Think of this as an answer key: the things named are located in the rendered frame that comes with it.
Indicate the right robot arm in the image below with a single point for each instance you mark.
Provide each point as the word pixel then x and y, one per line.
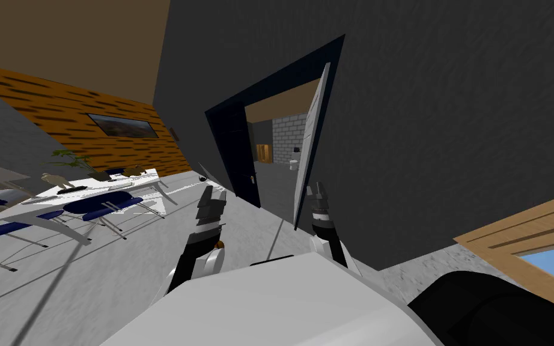
pixel 493 312

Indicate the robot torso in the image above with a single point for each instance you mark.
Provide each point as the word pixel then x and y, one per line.
pixel 267 307

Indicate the wooden framed window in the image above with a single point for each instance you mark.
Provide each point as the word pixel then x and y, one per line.
pixel 536 240

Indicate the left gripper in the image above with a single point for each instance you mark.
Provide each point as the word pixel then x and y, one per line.
pixel 209 213

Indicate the brown wooden cabinet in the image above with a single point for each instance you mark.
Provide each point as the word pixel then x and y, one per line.
pixel 264 153

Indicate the white table with plant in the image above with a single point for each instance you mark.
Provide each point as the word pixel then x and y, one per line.
pixel 113 184

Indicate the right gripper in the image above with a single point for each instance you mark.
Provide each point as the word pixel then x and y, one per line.
pixel 319 205

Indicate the pale grey door leaf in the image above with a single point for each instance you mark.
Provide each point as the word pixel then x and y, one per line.
pixel 311 144

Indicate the dark door leaf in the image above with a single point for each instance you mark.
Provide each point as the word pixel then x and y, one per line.
pixel 233 149

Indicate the landscape picture on wall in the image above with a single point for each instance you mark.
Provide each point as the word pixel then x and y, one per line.
pixel 123 126

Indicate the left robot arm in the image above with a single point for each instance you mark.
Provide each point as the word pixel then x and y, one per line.
pixel 195 254

